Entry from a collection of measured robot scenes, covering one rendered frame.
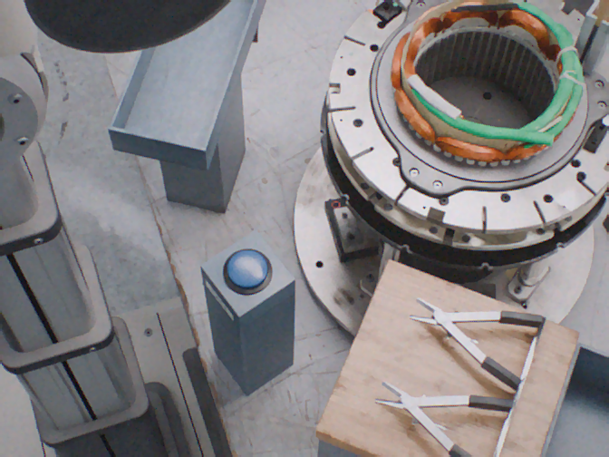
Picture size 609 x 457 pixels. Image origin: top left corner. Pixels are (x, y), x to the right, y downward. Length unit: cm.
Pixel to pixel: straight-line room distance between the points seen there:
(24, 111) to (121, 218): 158
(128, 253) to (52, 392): 99
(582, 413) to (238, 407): 42
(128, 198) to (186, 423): 65
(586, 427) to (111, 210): 142
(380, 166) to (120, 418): 55
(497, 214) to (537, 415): 20
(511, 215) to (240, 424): 43
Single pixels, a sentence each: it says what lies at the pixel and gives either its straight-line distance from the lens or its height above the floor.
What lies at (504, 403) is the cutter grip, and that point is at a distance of 100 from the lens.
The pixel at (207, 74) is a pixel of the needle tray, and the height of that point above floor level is 103.
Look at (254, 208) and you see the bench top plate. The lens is 141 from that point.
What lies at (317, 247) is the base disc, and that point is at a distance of 137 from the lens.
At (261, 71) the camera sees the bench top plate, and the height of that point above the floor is 78.
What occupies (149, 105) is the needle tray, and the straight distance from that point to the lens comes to 121.
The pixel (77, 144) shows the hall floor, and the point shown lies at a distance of 242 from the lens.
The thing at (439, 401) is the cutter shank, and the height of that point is 109.
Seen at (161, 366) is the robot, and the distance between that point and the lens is 189.
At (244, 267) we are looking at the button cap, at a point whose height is 105.
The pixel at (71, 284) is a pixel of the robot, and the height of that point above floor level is 104.
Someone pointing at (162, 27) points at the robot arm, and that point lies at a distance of 38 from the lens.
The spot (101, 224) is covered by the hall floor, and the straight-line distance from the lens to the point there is 231.
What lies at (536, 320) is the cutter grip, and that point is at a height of 109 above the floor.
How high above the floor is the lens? 203
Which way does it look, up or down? 63 degrees down
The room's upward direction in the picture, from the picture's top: 2 degrees clockwise
